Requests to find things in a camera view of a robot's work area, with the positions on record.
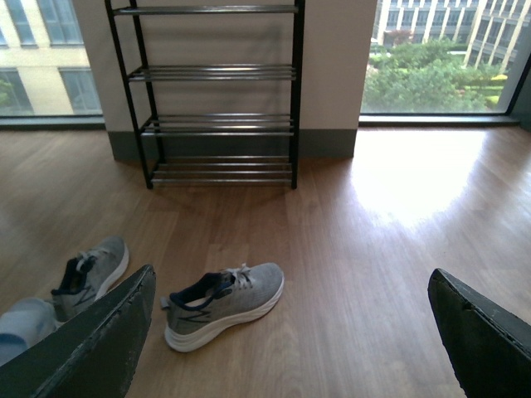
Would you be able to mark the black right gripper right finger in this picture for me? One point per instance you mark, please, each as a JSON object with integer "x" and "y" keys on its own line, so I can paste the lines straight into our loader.
{"x": 488, "y": 346}

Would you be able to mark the grey sneaker white sole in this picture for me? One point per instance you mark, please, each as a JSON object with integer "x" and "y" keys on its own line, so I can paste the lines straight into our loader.
{"x": 218, "y": 301}

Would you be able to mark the light blue slipper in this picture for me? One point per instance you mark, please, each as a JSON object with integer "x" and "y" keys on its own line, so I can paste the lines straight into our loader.
{"x": 24, "y": 325}

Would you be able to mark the black metal shoe rack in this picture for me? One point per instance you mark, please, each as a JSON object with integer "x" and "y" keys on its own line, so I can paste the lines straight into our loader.
{"x": 213, "y": 88}

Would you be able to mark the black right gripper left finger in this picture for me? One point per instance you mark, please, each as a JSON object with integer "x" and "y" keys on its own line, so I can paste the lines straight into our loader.
{"x": 94, "y": 354}

